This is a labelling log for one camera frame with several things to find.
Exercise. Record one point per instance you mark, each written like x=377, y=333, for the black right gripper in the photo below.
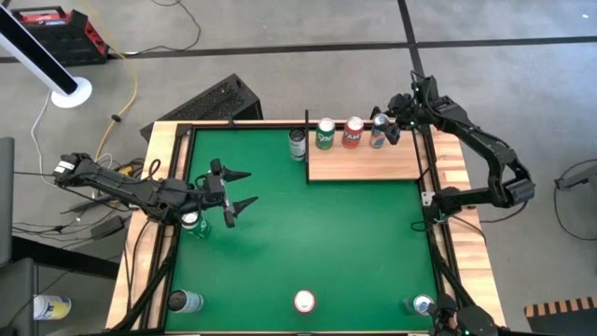
x=403, y=109

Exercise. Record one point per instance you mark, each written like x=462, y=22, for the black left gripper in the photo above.
x=215, y=191

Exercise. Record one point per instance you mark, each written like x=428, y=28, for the blue white soda can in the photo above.
x=379, y=135
x=420, y=304

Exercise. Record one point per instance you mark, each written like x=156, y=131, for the red strawberry soda can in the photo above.
x=304, y=301
x=353, y=135

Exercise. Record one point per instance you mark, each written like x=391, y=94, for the green soda can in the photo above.
x=325, y=135
x=198, y=228

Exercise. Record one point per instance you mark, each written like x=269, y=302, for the white Celsius drink can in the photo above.
x=186, y=302
x=297, y=147

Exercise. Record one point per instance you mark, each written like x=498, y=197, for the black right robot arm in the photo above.
x=503, y=158

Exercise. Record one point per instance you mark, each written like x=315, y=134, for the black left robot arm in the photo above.
x=116, y=186

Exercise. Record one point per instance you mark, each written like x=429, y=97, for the silver mounting plate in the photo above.
x=428, y=198

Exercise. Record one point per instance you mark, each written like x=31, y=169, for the green felt table mat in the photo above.
x=280, y=261

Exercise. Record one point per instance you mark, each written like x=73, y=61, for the black perforated metal box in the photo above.
x=210, y=105

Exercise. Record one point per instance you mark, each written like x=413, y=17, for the yellow power plug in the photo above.
x=125, y=171

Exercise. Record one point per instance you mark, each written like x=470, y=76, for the black power brick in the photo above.
x=107, y=227

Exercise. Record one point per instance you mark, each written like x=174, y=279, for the grey floor device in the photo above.
x=580, y=177

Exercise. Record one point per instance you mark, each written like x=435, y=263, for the black jointed device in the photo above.
x=459, y=319

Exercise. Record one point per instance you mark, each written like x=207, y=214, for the white and yellow canister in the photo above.
x=51, y=307

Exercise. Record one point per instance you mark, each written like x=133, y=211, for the grey upright panel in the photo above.
x=5, y=200

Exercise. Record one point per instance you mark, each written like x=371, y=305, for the black and red toolbox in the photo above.
x=60, y=35

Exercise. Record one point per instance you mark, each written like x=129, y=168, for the white stand with black panel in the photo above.
x=37, y=49

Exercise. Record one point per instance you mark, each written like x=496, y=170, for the black box with striped edge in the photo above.
x=559, y=315

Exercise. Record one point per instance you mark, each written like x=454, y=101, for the wooden shelf with black frame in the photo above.
x=364, y=163

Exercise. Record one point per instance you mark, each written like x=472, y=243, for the black metal table frame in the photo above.
x=445, y=280

